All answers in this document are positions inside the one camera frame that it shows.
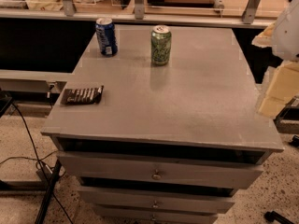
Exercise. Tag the top grey drawer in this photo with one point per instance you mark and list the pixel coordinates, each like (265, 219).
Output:
(216, 174)

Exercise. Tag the green soda can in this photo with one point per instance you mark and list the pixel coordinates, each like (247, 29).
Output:
(161, 38)

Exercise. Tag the black object bottom right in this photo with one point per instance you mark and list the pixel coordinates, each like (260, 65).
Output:
(274, 216)

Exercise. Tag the grey drawer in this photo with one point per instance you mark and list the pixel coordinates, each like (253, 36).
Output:
(159, 216)
(156, 200)
(216, 174)

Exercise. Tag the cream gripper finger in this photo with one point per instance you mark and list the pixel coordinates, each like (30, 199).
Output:
(285, 83)
(269, 107)

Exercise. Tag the black tripod leg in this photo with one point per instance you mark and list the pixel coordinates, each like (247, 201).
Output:
(51, 181)

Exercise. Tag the grey drawer cabinet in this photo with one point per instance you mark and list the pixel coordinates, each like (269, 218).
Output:
(200, 106)

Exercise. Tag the middle grey drawer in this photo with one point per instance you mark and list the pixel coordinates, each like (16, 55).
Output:
(156, 200)

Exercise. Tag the blue soda can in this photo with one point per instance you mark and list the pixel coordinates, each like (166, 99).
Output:
(105, 31)

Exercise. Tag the bottom grey drawer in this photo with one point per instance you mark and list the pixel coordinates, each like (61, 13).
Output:
(159, 216)

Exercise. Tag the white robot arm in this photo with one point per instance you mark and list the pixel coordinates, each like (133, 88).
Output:
(282, 37)

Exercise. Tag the grey metal railing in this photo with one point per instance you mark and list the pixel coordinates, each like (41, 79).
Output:
(223, 13)

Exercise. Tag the dark snack bag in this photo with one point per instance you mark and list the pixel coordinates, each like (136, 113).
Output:
(83, 96)

